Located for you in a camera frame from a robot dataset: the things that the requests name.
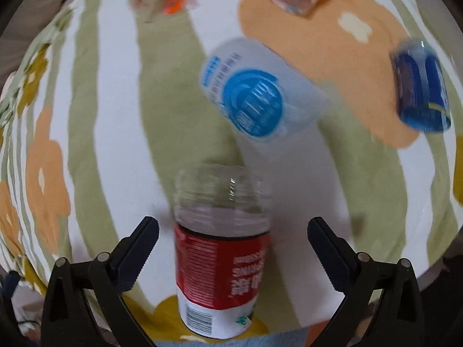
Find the red label plastic cup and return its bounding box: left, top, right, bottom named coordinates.
left=174, top=164, right=271, bottom=340

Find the dark blue label plastic cup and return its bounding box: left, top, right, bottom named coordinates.
left=390, top=38, right=451, bottom=134

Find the light blue label plastic cup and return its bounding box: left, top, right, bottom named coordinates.
left=199, top=37, right=329, bottom=143

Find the floral striped blanket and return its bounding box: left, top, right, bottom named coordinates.
left=1, top=0, right=462, bottom=346

